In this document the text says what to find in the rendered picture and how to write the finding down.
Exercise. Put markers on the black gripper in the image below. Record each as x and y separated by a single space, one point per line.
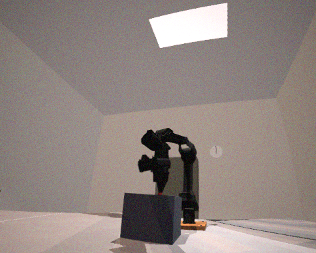
161 168

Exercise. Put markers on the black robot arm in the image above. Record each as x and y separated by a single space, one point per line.
157 142

